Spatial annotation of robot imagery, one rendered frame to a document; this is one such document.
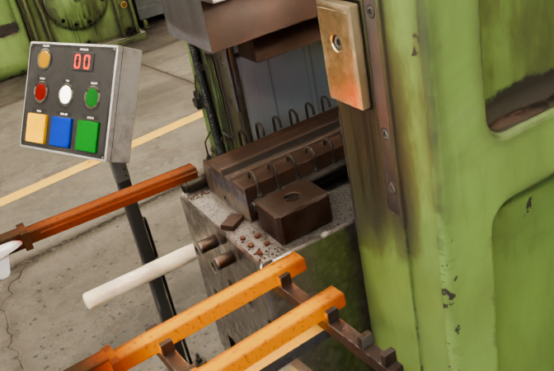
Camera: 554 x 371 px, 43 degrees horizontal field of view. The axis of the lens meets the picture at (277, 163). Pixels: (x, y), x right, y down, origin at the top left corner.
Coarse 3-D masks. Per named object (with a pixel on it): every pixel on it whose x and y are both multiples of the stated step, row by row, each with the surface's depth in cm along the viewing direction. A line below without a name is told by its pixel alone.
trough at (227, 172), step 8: (328, 128) 153; (336, 128) 154; (304, 136) 151; (312, 136) 152; (320, 136) 152; (288, 144) 149; (296, 144) 150; (272, 152) 148; (280, 152) 149; (248, 160) 145; (256, 160) 146; (264, 160) 147; (232, 168) 144; (240, 168) 145; (224, 176) 143
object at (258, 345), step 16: (304, 304) 102; (320, 304) 101; (336, 304) 102; (288, 320) 99; (304, 320) 99; (320, 320) 101; (256, 336) 97; (272, 336) 97; (288, 336) 98; (224, 352) 96; (240, 352) 95; (256, 352) 95; (208, 368) 94; (224, 368) 93; (240, 368) 94
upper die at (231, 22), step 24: (168, 0) 132; (192, 0) 122; (240, 0) 123; (264, 0) 125; (288, 0) 128; (312, 0) 130; (168, 24) 137; (192, 24) 126; (216, 24) 122; (240, 24) 124; (264, 24) 127; (288, 24) 129; (216, 48) 123
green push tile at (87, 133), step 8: (80, 120) 171; (80, 128) 171; (88, 128) 170; (96, 128) 168; (80, 136) 171; (88, 136) 169; (96, 136) 168; (80, 144) 171; (88, 144) 169; (96, 144) 168; (88, 152) 170; (96, 152) 169
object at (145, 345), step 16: (288, 256) 113; (256, 272) 111; (272, 272) 110; (240, 288) 108; (256, 288) 108; (272, 288) 110; (208, 304) 106; (224, 304) 106; (240, 304) 107; (176, 320) 104; (192, 320) 103; (208, 320) 105; (144, 336) 102; (160, 336) 101; (176, 336) 102; (96, 352) 99; (112, 352) 99; (128, 352) 99; (144, 352) 100; (80, 368) 96; (96, 368) 97; (112, 368) 97; (128, 368) 99
